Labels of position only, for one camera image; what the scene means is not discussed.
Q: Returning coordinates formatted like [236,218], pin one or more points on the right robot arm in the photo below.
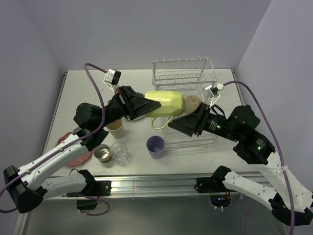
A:
[287,199]

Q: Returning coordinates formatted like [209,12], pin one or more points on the floral ceramic bowl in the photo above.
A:
[191,103]

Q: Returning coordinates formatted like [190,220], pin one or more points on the white wire dish rack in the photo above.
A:
[189,77]

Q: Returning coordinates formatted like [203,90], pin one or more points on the clear glass tumbler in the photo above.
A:
[119,152]

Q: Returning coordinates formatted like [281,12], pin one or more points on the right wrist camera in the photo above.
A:
[213,93]

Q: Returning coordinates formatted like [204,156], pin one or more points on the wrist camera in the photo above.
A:
[213,93]
[111,79]

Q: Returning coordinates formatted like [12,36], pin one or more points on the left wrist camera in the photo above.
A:
[111,79]

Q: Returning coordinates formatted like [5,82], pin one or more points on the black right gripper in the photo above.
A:
[187,123]

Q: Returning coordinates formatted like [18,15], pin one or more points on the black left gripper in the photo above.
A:
[132,105]

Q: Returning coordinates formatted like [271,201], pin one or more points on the metal tin cup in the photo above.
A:
[102,153]

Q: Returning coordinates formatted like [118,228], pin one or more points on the purple plastic cup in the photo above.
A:
[155,146]

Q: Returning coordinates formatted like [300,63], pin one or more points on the yellow-green faceted mug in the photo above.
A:
[172,105]

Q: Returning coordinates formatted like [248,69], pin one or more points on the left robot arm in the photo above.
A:
[31,184]

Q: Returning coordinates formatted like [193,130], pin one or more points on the aluminium table edge rail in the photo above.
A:
[146,185]

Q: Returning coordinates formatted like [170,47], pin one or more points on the beige plastic cup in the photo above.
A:
[116,129]

